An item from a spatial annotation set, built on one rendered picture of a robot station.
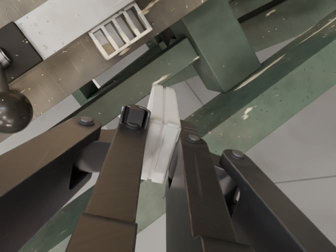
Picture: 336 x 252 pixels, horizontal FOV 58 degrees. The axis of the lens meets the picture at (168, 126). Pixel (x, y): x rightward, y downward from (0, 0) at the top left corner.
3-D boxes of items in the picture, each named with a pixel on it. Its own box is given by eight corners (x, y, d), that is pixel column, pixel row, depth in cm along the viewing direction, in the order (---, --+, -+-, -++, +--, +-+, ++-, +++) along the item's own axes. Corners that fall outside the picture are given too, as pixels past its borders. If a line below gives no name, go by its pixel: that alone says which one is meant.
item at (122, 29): (148, 31, 41) (153, 29, 38) (106, 60, 40) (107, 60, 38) (131, 5, 40) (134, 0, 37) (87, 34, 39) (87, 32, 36)
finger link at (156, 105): (149, 182, 14) (133, 178, 14) (153, 127, 21) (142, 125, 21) (165, 123, 13) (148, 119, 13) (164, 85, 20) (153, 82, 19)
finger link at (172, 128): (165, 123, 13) (182, 127, 13) (164, 85, 20) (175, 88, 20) (149, 182, 14) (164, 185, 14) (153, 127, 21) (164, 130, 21)
